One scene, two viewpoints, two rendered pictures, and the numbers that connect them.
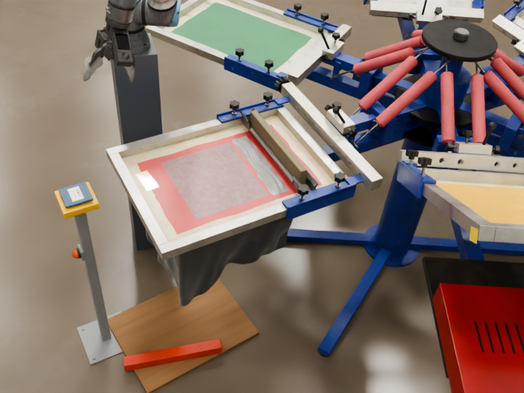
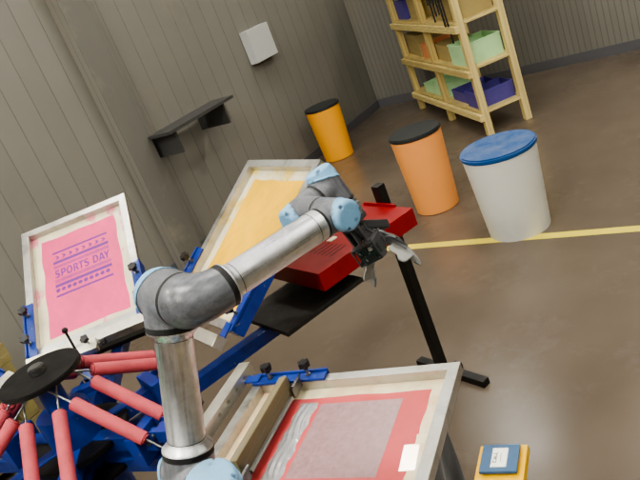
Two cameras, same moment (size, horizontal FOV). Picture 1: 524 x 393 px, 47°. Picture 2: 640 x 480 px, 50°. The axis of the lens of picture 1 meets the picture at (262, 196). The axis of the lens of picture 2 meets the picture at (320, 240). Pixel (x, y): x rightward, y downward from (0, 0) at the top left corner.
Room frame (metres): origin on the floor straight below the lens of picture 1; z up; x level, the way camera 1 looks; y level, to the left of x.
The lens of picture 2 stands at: (2.43, 1.85, 2.28)
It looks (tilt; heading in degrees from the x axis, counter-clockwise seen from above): 21 degrees down; 241
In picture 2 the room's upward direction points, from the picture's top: 22 degrees counter-clockwise
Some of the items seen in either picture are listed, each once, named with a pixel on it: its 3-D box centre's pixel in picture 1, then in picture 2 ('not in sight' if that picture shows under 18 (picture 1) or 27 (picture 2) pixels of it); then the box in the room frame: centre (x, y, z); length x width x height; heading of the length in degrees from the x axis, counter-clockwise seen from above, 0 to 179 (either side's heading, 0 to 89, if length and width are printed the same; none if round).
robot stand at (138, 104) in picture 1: (142, 154); not in sight; (2.20, 0.60, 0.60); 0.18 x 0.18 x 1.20; 21
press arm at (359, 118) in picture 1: (349, 125); (179, 430); (2.03, -0.34, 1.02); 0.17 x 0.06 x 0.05; 122
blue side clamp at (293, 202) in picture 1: (319, 197); (291, 382); (1.62, -0.21, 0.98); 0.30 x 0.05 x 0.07; 122
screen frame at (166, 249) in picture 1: (228, 171); (325, 433); (1.73, 0.14, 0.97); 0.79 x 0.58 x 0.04; 122
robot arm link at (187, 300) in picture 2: not in sight; (267, 258); (1.87, 0.57, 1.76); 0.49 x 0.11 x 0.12; 3
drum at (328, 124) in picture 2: not in sight; (330, 130); (-2.23, -5.30, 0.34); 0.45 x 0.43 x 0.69; 111
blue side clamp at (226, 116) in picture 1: (250, 115); not in sight; (2.09, 0.08, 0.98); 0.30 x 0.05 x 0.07; 122
